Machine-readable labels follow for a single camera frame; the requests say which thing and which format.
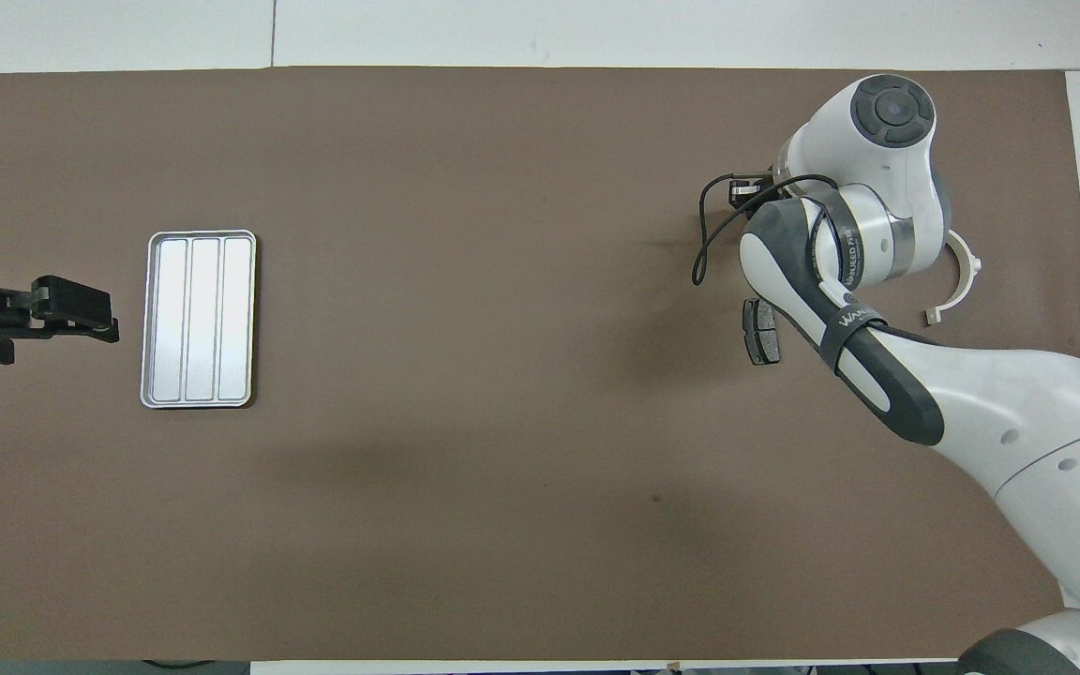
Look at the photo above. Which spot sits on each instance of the silver metal tray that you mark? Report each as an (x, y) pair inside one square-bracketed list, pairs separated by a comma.
[(199, 319)]

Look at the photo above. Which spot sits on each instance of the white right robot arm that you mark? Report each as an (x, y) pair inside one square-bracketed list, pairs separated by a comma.
[(1018, 403)]

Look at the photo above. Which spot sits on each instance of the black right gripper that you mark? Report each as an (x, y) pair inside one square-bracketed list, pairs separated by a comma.
[(744, 194)]

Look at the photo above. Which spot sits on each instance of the white semicircular plastic bracket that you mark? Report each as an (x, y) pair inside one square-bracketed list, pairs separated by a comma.
[(967, 281)]

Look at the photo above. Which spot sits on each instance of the brown table mat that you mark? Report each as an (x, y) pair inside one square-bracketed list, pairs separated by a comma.
[(465, 281)]

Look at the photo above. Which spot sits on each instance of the short dark grey brake pad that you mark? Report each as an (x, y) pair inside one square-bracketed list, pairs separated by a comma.
[(762, 333)]

